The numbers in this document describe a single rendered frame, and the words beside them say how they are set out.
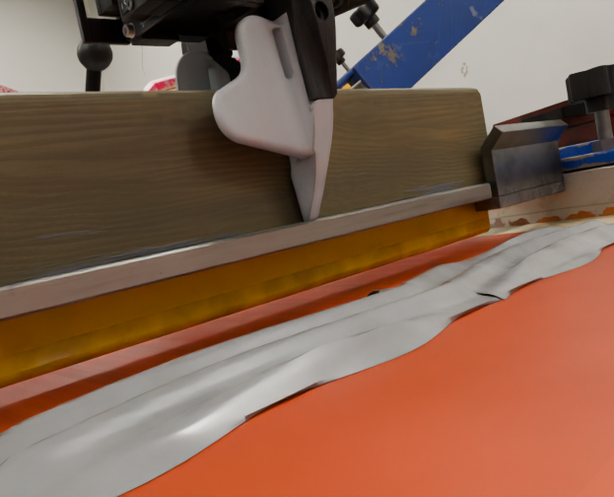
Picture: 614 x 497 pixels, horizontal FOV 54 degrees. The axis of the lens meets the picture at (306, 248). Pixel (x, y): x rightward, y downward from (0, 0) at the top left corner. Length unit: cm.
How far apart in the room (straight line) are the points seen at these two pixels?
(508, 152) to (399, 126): 10
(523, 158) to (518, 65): 204
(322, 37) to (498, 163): 18
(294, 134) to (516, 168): 20
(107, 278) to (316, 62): 13
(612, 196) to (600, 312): 29
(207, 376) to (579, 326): 10
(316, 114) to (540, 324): 13
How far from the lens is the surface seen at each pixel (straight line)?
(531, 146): 45
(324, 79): 27
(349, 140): 32
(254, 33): 28
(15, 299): 21
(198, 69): 32
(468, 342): 18
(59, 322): 24
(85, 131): 24
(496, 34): 253
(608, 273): 26
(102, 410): 17
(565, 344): 17
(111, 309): 24
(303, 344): 19
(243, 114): 25
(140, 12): 27
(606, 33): 235
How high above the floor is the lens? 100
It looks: 4 degrees down
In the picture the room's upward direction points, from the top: 11 degrees counter-clockwise
